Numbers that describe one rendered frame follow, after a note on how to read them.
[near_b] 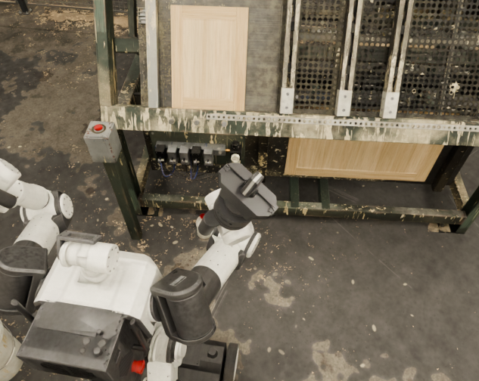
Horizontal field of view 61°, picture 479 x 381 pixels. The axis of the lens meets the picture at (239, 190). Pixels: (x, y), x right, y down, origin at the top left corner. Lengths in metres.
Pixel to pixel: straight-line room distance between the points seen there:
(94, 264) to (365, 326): 1.83
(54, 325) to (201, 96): 1.43
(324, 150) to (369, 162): 0.31
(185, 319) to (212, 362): 1.15
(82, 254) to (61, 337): 0.18
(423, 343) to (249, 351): 0.95
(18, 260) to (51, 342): 0.23
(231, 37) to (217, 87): 0.25
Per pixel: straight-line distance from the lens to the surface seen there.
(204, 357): 2.12
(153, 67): 2.14
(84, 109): 3.76
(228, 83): 2.10
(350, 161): 2.62
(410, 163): 2.72
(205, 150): 2.08
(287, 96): 2.05
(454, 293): 2.77
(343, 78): 2.07
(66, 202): 1.34
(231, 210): 0.79
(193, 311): 0.96
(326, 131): 2.11
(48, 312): 1.03
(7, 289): 1.14
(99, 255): 0.92
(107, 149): 2.05
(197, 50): 2.12
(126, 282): 1.00
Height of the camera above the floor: 2.23
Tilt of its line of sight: 51 degrees down
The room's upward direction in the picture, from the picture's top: straight up
